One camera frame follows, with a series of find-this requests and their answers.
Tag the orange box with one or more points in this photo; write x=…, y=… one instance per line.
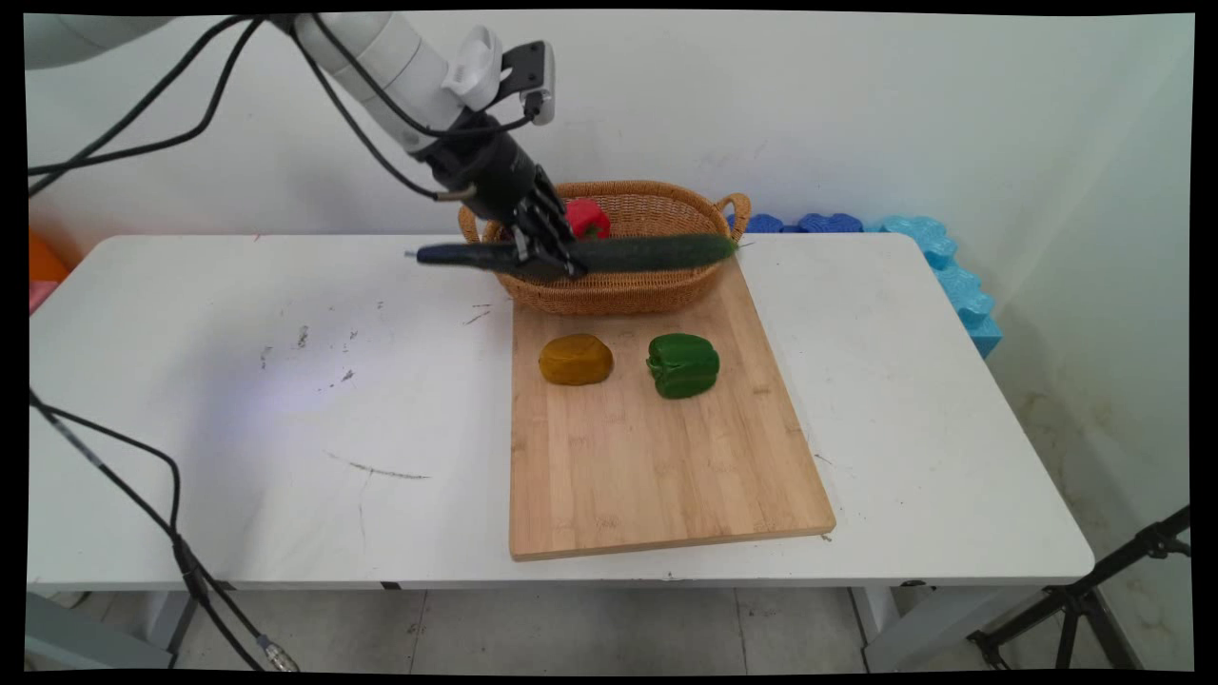
x=43, y=262

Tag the dark blue foam piece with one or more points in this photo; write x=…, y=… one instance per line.
x=809, y=224

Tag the bamboo cutting board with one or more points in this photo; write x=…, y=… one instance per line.
x=657, y=447

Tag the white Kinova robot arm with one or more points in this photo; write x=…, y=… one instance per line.
x=371, y=57

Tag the green bell pepper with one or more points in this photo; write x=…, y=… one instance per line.
x=683, y=364

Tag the brown potato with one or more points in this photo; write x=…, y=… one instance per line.
x=576, y=360

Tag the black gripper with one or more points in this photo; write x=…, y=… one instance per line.
x=485, y=166

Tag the long dark green cucumber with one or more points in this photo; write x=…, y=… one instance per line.
x=647, y=252

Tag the white table leg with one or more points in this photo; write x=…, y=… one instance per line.
x=942, y=623
x=105, y=628

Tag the woven wicker basket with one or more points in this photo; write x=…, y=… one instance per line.
x=628, y=276

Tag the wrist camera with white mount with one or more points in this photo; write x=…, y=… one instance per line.
x=514, y=71

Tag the black camera tripod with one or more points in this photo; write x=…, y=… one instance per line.
x=1075, y=599

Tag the light blue foam piece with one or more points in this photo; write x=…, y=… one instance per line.
x=956, y=276

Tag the red bell pepper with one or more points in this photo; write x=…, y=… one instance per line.
x=588, y=219

